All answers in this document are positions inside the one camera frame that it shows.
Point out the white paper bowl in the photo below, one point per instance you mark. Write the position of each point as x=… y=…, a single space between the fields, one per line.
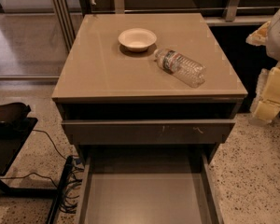
x=137 y=39

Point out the clear plastic water bottle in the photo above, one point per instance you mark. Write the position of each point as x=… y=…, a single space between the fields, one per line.
x=180 y=66

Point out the top drawer front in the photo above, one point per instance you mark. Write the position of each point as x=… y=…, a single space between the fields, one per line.
x=148 y=132

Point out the black side stand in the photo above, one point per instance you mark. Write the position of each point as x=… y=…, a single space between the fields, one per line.
x=15 y=128

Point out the brown drawer cabinet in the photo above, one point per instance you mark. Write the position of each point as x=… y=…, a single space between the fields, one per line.
x=102 y=81

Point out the open middle drawer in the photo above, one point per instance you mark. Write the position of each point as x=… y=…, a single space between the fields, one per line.
x=166 y=189

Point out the black power strip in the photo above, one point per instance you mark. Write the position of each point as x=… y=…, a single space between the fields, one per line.
x=73 y=163

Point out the metal rail frame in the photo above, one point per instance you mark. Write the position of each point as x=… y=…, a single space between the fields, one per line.
x=224 y=12

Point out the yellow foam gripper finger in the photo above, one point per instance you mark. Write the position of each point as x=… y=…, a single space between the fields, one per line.
x=266 y=105
x=258 y=37

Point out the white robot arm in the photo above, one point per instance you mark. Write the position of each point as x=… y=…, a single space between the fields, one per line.
x=272 y=44

